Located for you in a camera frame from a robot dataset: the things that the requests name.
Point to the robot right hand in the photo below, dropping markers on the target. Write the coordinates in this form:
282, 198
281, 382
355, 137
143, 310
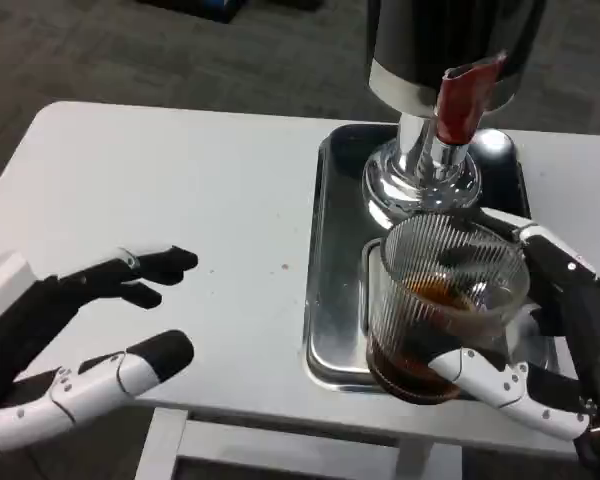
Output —
580, 320

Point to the clear ribbed glass cup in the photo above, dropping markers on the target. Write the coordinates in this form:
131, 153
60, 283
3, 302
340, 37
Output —
420, 320

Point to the steel tray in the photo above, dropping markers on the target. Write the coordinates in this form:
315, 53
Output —
335, 240

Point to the black steel drink dispenser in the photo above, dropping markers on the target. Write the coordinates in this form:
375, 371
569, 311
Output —
415, 40

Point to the red tap lever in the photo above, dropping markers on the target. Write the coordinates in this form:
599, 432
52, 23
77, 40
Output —
462, 100

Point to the dark object with blue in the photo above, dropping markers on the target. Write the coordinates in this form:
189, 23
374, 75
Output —
220, 10

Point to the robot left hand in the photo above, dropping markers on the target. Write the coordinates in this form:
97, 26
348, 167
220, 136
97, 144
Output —
15, 320

